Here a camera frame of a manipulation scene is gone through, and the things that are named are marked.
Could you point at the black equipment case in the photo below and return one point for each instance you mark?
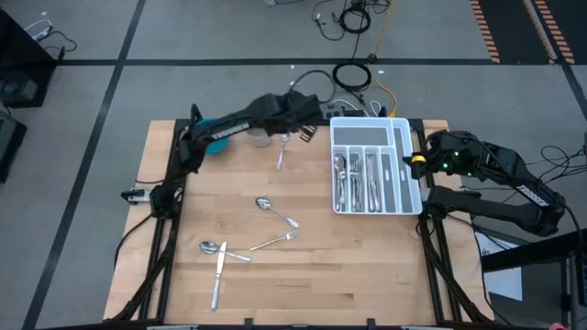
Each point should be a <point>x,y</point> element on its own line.
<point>9,142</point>

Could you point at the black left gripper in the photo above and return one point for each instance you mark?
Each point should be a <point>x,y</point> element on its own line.
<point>300,112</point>

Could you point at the black desk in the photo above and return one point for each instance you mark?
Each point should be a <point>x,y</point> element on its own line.
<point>536,249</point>

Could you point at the black cabinet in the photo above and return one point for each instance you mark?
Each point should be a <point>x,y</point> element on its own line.
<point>23,69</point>

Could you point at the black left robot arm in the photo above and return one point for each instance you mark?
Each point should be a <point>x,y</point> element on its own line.
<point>220,130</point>

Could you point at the silver spoon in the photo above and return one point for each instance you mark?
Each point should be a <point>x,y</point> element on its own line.
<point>208,248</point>
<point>263,203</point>
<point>337,165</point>
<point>282,153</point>
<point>343,183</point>

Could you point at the grey metal stand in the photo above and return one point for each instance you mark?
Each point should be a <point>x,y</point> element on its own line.
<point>573,293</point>

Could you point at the white cutlery tray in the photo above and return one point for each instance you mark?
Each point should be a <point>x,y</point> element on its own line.
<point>362,136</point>

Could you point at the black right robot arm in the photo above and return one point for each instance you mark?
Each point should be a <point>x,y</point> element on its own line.
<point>504,206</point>

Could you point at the grey speckled mug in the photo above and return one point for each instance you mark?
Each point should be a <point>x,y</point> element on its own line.
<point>259,137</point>

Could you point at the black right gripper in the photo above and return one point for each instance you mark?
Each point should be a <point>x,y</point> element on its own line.
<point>454,153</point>

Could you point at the teal bowl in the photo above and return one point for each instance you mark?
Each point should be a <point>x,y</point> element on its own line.
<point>220,146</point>

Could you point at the black metal table frame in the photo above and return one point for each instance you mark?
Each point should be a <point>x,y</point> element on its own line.
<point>165,275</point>

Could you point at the pink object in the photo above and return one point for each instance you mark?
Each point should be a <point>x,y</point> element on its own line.
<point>557,326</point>

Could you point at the grey power strip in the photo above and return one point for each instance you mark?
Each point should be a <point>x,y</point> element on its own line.
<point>337,111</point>

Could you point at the white paper sheet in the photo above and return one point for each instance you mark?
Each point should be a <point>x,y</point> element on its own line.
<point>500,275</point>

